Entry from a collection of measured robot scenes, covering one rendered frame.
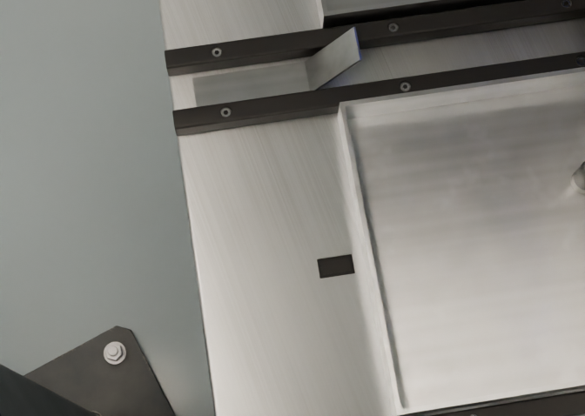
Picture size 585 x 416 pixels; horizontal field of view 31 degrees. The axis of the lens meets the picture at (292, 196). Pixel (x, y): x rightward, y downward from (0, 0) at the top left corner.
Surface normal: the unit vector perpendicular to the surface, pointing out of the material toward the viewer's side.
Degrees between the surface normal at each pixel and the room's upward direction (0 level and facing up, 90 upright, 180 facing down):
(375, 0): 0
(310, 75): 55
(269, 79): 0
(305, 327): 0
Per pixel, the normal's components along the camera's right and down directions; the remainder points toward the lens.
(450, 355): 0.01, -0.29
